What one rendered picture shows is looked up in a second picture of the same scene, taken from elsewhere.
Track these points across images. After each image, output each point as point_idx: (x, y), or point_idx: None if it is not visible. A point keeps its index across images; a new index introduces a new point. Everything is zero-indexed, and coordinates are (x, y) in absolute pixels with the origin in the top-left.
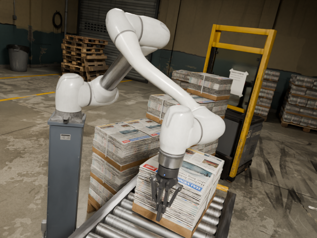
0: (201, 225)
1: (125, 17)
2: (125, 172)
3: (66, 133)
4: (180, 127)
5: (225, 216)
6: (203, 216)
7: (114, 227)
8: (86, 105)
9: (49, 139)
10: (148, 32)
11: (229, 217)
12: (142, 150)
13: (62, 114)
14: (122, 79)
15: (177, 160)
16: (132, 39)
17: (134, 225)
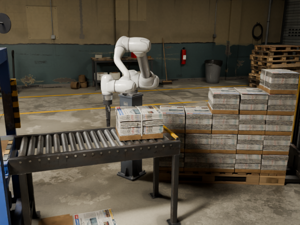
0: (135, 141)
1: (121, 40)
2: (164, 135)
3: (126, 102)
4: (102, 81)
5: (152, 143)
6: (140, 139)
7: (104, 134)
8: (136, 86)
9: (119, 104)
10: (131, 45)
11: (153, 143)
12: (177, 122)
13: None
14: (146, 70)
15: (104, 96)
16: (117, 49)
17: (109, 133)
